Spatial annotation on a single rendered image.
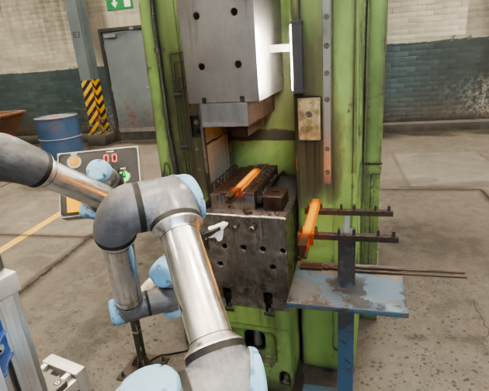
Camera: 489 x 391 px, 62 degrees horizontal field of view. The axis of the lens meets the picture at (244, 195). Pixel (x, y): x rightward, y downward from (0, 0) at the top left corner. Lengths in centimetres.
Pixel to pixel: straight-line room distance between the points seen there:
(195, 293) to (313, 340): 142
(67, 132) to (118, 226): 526
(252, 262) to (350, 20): 102
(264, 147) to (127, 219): 133
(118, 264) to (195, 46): 94
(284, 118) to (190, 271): 136
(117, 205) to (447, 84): 712
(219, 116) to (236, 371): 111
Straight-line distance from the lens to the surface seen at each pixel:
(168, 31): 186
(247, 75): 158
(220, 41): 161
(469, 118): 789
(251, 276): 179
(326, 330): 211
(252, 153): 214
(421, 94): 764
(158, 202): 89
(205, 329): 78
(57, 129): 612
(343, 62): 166
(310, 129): 168
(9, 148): 107
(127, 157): 181
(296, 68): 164
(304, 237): 125
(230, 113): 162
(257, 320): 191
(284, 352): 199
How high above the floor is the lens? 155
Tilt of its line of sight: 20 degrees down
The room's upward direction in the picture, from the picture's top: 5 degrees counter-clockwise
